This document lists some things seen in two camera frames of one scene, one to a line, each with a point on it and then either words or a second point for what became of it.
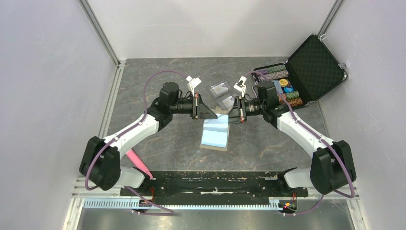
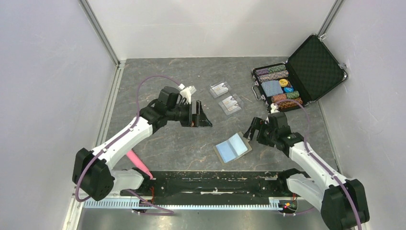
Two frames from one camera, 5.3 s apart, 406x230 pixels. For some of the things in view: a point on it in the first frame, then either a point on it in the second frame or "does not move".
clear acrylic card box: x=228 y=103 does not move
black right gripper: x=238 y=115 -> x=261 y=140
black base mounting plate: x=208 y=188 does not move
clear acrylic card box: x=219 y=89 does not move
